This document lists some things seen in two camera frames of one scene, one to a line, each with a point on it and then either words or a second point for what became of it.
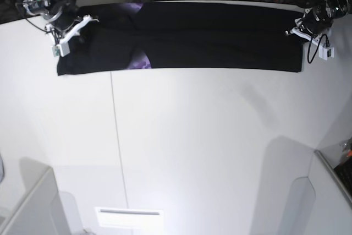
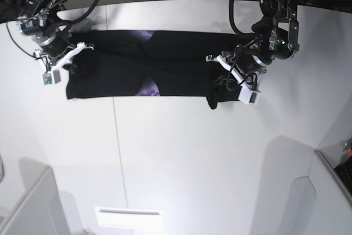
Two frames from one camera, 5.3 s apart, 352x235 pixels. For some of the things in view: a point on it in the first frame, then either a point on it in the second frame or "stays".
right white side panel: (332, 213) stays
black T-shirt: (185, 36) -> (124, 63)
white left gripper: (82, 38) -> (81, 45)
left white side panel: (42, 213) stays
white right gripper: (297, 31) -> (239, 81)
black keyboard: (344, 170) stays
